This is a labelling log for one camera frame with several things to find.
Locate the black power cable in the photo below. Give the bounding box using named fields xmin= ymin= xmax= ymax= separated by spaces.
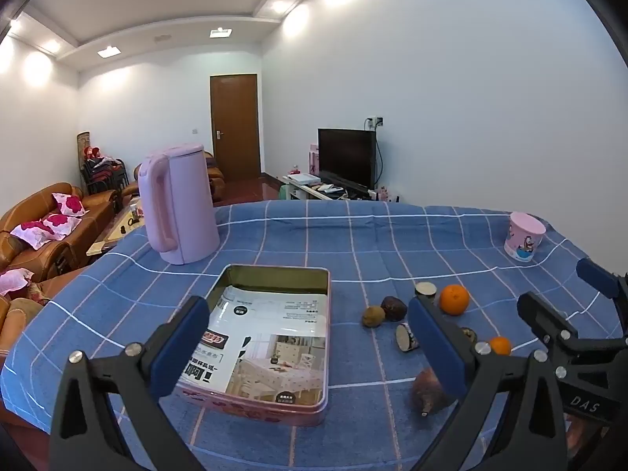
xmin=374 ymin=128 xmax=384 ymax=192

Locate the blue checked tablecloth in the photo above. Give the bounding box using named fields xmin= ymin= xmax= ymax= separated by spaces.
xmin=0 ymin=200 xmax=628 ymax=471

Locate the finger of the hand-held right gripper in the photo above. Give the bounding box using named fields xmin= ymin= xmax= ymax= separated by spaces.
xmin=576 ymin=257 xmax=628 ymax=339
xmin=517 ymin=292 xmax=584 ymax=383

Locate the brown wooden door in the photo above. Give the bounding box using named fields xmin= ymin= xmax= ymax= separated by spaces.
xmin=210 ymin=74 xmax=260 ymax=182

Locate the tall patterned floor ornament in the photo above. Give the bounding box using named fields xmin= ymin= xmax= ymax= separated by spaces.
xmin=77 ymin=131 xmax=91 ymax=177

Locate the purple electric kettle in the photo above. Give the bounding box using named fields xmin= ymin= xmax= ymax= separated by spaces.
xmin=138 ymin=144 xmax=221 ymax=266

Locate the black television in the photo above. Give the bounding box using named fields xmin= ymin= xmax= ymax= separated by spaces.
xmin=317 ymin=128 xmax=378 ymax=190

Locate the pink metal tin box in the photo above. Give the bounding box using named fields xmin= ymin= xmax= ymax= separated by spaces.
xmin=172 ymin=264 xmax=331 ymax=425

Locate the short brown leather sofa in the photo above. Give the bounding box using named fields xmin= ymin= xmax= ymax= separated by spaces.
xmin=0 ymin=267 xmax=84 ymax=354

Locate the printed paper leaflet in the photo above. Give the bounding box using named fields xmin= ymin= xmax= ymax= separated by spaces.
xmin=177 ymin=285 xmax=329 ymax=405

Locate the white pink flowered pillow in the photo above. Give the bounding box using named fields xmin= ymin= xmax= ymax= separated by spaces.
xmin=10 ymin=222 xmax=50 ymax=250
xmin=52 ymin=193 xmax=88 ymax=217
xmin=42 ymin=213 xmax=82 ymax=242
xmin=0 ymin=268 xmax=34 ymax=295

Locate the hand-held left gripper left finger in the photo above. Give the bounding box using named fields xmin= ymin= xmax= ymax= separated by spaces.
xmin=49 ymin=296 xmax=212 ymax=471

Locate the long brown leather sofa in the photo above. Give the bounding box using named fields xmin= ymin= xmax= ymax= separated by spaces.
xmin=0 ymin=183 xmax=121 ymax=280

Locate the large orange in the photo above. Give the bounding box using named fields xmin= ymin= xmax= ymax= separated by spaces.
xmin=439 ymin=285 xmax=471 ymax=316

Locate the coffee table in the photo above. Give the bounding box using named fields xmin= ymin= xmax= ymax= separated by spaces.
xmin=87 ymin=196 xmax=148 ymax=256

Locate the dark wrinkled passion fruit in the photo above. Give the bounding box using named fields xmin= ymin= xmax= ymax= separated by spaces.
xmin=381 ymin=296 xmax=407 ymax=322

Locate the purple beetroot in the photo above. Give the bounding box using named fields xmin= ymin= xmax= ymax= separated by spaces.
xmin=411 ymin=368 xmax=459 ymax=417

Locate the white television stand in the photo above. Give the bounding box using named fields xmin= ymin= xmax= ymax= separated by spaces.
xmin=282 ymin=174 xmax=374 ymax=202

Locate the stack of dark chairs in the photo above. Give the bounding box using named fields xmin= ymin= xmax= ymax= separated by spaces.
xmin=81 ymin=156 xmax=128 ymax=193

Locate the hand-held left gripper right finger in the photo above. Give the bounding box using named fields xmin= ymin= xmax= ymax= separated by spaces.
xmin=408 ymin=297 xmax=570 ymax=471

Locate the person's right hand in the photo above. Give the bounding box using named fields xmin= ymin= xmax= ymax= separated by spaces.
xmin=564 ymin=413 xmax=609 ymax=457

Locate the pink cartoon cup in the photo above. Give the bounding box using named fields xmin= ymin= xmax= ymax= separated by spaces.
xmin=504 ymin=212 xmax=547 ymax=263

